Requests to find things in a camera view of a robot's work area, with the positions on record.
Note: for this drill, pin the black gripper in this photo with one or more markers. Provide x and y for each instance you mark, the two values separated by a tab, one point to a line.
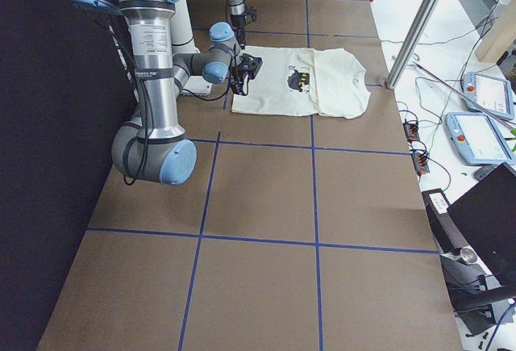
241	77
240	25

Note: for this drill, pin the cream long-sleeve cat shirt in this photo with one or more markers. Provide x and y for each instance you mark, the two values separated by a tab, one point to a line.
305	81

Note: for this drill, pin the near grey orange USB hub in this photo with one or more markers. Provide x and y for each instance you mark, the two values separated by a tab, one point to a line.
411	130

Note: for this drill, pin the grey orange usb hub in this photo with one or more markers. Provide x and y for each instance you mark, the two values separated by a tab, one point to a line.
411	130
420	160

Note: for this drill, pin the far grey orange USB hub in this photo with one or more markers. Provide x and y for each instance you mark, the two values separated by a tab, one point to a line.
420	160

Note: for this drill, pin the black box with white label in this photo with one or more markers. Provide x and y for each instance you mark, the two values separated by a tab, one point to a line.
445	231

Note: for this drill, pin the far blue teach pendant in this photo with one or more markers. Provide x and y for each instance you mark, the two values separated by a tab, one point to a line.
492	93

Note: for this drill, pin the blue teach pendant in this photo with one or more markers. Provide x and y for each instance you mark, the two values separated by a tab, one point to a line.
477	139
492	93

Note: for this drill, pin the near blue teach pendant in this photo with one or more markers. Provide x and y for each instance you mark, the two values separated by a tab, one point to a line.
477	139

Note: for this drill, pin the wooden beam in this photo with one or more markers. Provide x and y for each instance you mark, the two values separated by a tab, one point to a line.
500	37

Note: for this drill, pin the black monitor on stand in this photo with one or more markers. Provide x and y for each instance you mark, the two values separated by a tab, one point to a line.
485	216

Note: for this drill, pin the small metal cup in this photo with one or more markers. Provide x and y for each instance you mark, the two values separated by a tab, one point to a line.
467	256

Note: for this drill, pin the aluminium frame post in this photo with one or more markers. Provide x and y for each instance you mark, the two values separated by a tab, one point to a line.
410	42

